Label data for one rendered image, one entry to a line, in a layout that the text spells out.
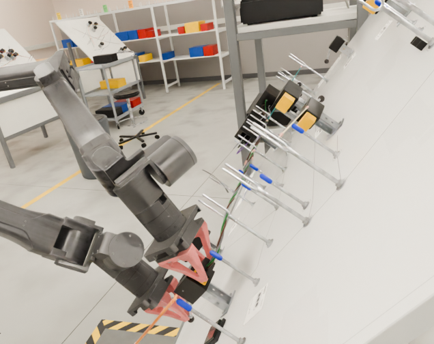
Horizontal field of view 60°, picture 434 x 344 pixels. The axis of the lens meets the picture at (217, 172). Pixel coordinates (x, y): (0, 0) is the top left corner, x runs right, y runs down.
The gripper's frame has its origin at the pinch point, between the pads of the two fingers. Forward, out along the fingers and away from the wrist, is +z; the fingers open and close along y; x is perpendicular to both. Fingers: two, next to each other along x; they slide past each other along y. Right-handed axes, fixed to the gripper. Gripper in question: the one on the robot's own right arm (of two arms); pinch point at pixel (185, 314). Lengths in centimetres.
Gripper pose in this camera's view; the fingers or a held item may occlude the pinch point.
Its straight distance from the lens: 75.8
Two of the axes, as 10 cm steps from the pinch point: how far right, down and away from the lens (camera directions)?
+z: 7.4, 6.6, 1.4
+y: 3.3, -5.4, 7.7
